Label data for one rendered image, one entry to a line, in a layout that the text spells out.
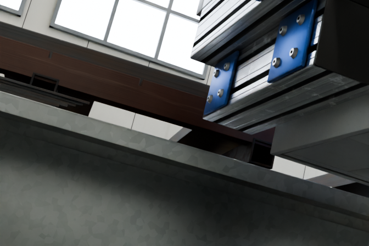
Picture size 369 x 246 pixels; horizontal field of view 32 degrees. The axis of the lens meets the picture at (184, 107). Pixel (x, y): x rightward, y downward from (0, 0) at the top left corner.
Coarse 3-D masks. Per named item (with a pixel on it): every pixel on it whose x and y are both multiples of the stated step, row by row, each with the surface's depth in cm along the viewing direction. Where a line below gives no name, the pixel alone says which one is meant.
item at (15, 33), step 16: (0, 32) 127; (16, 32) 128; (32, 32) 128; (48, 48) 128; (64, 48) 129; (80, 48) 130; (96, 64) 130; (112, 64) 131; (128, 64) 131; (16, 80) 147; (160, 80) 132; (176, 80) 133; (192, 80) 134; (80, 112) 163; (192, 144) 167; (208, 144) 163; (224, 144) 158; (240, 144) 154; (320, 176) 190; (336, 176) 177; (352, 192) 176; (368, 192) 171
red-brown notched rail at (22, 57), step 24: (0, 48) 122; (24, 48) 123; (0, 72) 125; (24, 72) 122; (48, 72) 123; (72, 72) 124; (96, 72) 125; (120, 72) 126; (96, 96) 124; (120, 96) 125; (144, 96) 126; (168, 96) 127; (192, 96) 128; (168, 120) 128; (192, 120) 127; (264, 144) 129
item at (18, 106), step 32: (0, 96) 100; (32, 128) 120; (64, 128) 101; (96, 128) 102; (128, 128) 104; (128, 160) 123; (160, 160) 122; (192, 160) 105; (224, 160) 106; (256, 192) 127; (288, 192) 107; (320, 192) 108; (352, 224) 130
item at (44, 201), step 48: (0, 144) 114; (48, 144) 116; (0, 192) 113; (48, 192) 114; (96, 192) 116; (144, 192) 118; (192, 192) 120; (0, 240) 111; (48, 240) 113; (96, 240) 114; (144, 240) 116; (192, 240) 118; (240, 240) 120; (288, 240) 122; (336, 240) 124
